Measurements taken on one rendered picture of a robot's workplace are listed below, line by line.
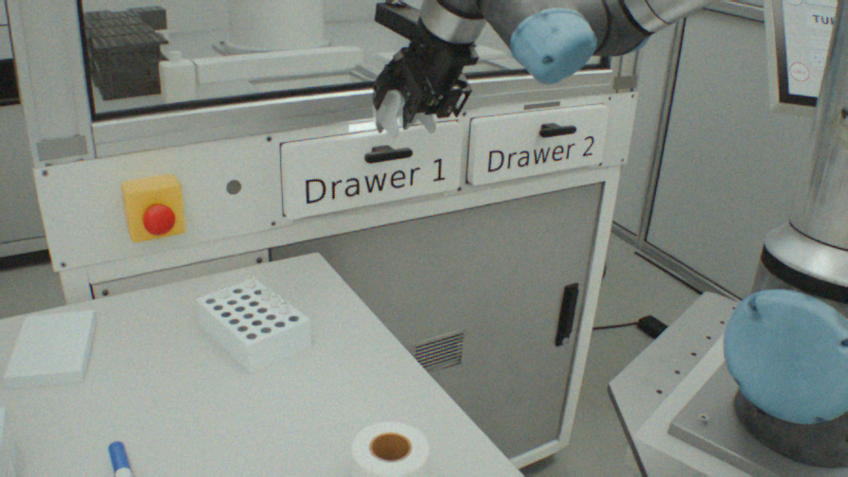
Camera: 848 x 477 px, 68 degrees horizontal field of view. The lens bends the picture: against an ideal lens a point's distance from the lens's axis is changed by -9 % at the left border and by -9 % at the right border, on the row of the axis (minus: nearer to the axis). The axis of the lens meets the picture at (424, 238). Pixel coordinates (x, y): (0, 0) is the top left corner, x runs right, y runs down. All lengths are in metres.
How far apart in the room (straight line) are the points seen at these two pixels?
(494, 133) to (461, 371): 0.49
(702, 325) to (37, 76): 0.89
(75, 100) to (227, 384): 0.39
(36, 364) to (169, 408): 0.17
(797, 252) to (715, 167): 2.05
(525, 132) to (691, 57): 1.56
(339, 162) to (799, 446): 0.68
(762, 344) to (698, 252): 2.16
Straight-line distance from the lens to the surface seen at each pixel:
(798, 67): 1.44
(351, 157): 0.99
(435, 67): 0.81
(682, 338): 0.91
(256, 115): 0.94
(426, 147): 1.05
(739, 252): 2.59
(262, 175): 0.97
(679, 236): 2.77
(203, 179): 0.95
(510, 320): 1.37
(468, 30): 0.77
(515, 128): 1.13
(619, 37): 0.77
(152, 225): 0.88
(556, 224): 1.32
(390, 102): 0.89
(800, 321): 0.54
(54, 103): 0.89
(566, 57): 0.67
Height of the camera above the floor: 1.23
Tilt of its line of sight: 26 degrees down
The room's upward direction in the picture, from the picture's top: 3 degrees clockwise
